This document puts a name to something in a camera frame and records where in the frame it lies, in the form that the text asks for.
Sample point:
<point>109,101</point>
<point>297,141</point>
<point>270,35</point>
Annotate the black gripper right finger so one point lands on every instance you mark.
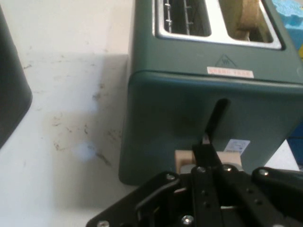
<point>265,196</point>

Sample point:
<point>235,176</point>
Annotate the dark green two-slot toaster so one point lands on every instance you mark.
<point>170,113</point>

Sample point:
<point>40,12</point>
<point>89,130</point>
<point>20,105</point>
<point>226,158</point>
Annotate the dark green rounded appliance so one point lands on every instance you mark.
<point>11,89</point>

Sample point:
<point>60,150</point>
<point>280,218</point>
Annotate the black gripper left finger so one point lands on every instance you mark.
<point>203,189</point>

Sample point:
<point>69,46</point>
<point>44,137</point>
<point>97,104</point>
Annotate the brown bread slice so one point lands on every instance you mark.
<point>248,16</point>

